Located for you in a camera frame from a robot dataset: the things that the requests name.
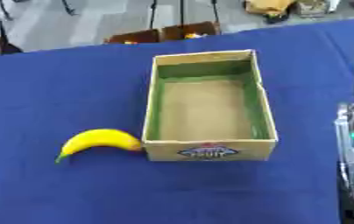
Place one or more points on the tan cardboard box green inside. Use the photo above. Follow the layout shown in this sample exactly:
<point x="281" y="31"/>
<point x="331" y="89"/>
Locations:
<point x="205" y="110"/>

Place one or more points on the yellow bag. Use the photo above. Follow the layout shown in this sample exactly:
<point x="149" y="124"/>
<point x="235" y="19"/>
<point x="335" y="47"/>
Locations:
<point x="269" y="7"/>

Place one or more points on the black tripod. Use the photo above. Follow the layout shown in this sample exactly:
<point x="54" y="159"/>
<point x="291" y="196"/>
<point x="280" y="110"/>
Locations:
<point x="182" y="13"/>

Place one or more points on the yellow toy banana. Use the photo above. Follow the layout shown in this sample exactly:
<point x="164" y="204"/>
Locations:
<point x="98" y="139"/>

